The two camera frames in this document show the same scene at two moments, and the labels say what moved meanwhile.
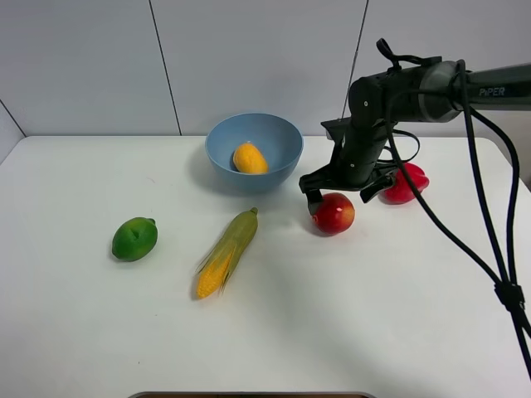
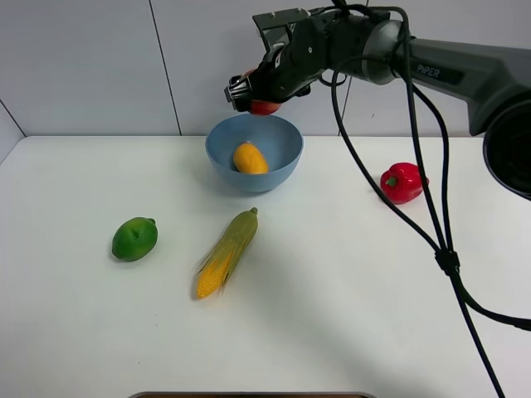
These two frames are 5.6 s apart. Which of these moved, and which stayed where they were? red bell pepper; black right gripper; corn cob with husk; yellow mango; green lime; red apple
Moved: red apple; black right gripper
Stayed: yellow mango; red bell pepper; green lime; corn cob with husk
